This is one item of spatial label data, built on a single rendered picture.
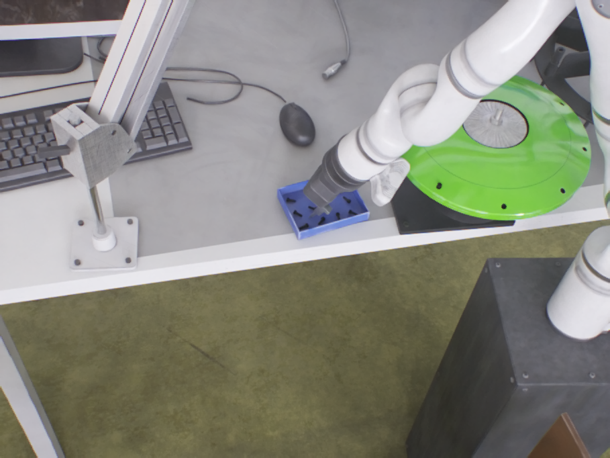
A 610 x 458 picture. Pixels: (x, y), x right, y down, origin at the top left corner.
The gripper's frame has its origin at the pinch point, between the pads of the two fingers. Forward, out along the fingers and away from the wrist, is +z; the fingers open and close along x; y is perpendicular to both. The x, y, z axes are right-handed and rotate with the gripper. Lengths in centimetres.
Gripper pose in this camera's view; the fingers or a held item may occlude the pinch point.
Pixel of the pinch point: (315, 209)
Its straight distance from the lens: 135.6
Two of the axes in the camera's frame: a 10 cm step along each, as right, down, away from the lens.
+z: -4.7, 3.2, 8.3
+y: -7.4, -6.5, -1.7
